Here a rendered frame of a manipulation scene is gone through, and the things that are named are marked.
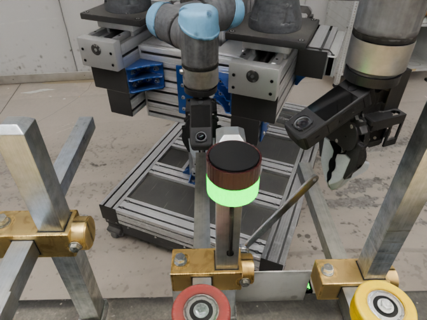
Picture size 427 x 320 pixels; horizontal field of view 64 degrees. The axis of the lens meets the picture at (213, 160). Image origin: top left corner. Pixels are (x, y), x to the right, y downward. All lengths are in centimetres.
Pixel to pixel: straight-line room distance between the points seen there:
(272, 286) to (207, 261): 17
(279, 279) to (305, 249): 106
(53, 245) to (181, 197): 113
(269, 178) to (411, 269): 75
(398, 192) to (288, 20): 63
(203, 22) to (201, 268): 43
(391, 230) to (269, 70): 51
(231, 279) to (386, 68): 38
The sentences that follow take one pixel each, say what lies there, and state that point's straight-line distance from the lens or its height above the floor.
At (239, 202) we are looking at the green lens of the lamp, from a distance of 38.
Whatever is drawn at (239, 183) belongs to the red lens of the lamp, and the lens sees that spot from 36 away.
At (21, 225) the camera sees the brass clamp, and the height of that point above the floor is 97.
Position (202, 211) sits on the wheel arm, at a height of 86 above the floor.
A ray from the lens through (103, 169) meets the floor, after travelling 220.
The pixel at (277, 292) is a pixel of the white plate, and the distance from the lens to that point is 73.
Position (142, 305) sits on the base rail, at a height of 70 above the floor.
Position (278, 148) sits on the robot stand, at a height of 21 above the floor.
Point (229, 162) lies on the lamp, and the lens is 36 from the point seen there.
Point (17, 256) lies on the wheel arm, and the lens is 55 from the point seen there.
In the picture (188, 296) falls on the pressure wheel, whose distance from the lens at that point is 51.
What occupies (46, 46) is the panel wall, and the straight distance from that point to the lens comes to 333.
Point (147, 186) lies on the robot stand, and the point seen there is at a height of 21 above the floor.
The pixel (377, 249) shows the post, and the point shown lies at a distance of 60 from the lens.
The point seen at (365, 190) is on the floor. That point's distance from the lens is 215.
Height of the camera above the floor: 135
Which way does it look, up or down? 38 degrees down
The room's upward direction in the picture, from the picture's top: straight up
